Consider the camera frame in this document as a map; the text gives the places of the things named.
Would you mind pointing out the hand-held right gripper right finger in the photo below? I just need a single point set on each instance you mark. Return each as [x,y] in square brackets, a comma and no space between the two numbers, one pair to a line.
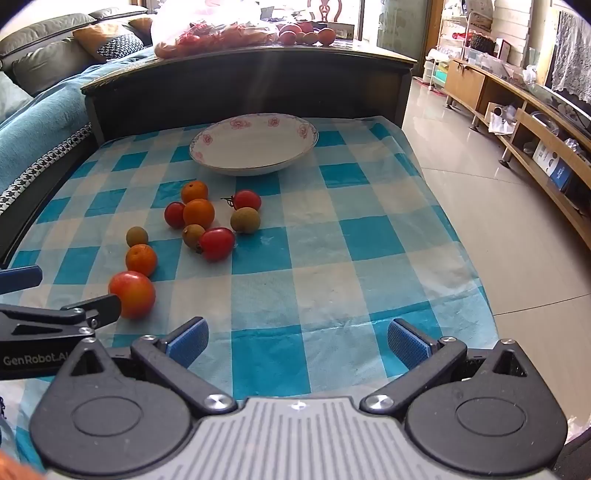
[406,344]

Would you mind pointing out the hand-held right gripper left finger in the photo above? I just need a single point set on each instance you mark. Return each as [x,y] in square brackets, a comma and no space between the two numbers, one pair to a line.
[187,341]

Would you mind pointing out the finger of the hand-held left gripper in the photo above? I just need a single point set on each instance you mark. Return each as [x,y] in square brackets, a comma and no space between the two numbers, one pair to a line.
[21,277]
[104,307]

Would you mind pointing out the large red-orange tomato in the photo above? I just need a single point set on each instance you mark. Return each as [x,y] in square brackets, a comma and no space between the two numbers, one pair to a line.
[132,294]

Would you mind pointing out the small orange mandarin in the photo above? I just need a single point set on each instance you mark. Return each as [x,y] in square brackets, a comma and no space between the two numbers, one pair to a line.
[199,213]
[194,191]
[141,260]

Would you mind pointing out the red cherry tomato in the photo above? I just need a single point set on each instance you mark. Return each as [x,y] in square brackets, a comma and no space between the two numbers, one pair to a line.
[216,243]
[174,214]
[247,200]

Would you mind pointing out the white floral plate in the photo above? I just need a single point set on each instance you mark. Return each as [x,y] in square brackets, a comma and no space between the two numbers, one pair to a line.
[258,147]

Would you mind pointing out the blue white checkered tablecloth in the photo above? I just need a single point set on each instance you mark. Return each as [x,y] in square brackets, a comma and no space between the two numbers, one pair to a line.
[323,258]

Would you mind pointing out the grey-green throw pillow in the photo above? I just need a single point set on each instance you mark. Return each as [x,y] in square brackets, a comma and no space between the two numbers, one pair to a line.
[11,99]

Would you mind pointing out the blue white box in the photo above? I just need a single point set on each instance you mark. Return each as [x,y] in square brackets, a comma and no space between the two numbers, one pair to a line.
[554,166]

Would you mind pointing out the white appliance box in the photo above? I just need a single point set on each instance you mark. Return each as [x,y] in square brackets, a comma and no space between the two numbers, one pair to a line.
[501,117]

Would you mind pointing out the houndstooth pillow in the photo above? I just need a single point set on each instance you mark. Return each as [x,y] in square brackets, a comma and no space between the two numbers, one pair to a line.
[121,46]

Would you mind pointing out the brown pillow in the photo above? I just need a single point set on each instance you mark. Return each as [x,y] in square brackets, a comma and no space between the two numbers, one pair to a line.
[141,25]
[92,34]

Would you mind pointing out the dark coffee table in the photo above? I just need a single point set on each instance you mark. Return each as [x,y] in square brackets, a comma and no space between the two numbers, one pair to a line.
[231,83]

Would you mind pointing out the wooden TV stand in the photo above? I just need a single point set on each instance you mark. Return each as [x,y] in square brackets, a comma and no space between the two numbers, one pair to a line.
[466,87]

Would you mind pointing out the white storage cart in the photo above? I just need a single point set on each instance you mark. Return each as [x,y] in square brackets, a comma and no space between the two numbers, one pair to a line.
[436,74]

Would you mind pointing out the clear plastic bag red print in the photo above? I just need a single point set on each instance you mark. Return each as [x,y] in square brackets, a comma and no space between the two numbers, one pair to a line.
[207,32]

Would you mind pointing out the small red tomato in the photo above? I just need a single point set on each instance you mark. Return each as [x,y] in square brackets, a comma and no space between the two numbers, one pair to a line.
[287,38]

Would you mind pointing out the large red tomato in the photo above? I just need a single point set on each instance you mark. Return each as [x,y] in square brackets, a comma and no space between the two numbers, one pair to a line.
[291,28]

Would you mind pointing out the white lace cloth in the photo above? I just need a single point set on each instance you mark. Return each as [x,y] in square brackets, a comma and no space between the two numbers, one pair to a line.
[572,55]

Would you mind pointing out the carved wooden chair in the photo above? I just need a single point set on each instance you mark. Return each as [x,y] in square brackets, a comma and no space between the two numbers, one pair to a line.
[325,10]

